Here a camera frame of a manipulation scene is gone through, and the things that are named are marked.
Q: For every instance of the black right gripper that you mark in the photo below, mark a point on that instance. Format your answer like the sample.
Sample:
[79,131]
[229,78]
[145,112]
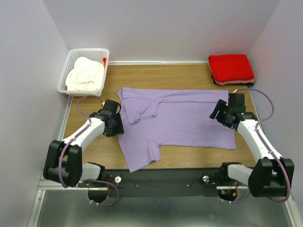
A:
[221,105]

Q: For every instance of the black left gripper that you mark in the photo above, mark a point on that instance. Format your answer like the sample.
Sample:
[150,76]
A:
[120,128]

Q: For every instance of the purple t shirt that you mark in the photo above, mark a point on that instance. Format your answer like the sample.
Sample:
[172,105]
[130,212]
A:
[155,117]

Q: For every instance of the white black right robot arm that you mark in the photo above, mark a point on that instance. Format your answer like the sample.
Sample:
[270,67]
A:
[272,175]

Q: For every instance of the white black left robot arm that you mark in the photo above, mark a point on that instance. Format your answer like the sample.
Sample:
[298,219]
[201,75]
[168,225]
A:
[64,157]

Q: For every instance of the folded pink t shirt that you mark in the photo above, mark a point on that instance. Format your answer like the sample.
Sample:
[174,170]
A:
[234,82]

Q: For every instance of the folded black t shirt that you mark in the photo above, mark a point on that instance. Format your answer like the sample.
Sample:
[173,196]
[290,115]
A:
[236,84]

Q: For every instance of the folded red t shirt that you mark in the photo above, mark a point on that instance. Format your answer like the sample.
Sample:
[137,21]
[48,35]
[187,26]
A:
[230,67]

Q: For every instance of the white crumpled t shirt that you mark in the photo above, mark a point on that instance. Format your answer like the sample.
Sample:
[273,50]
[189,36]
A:
[87,75]

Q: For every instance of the white plastic laundry basket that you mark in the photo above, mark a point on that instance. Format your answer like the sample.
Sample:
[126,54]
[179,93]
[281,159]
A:
[95,54]

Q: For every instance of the red garment in basket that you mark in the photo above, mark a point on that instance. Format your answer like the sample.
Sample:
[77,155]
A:
[105,61]

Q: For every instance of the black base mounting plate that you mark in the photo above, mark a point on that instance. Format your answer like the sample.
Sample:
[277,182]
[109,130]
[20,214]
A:
[161,183]

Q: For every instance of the aluminium frame rail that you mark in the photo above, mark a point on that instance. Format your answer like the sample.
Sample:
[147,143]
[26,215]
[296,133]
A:
[74,207]

